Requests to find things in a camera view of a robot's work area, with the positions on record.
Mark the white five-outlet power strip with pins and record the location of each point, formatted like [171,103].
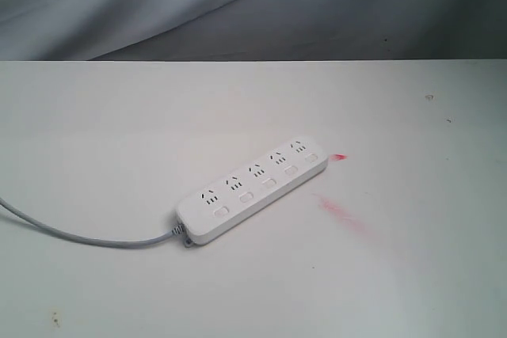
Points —
[224,203]

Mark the grey backdrop cloth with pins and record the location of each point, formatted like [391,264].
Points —
[252,30]

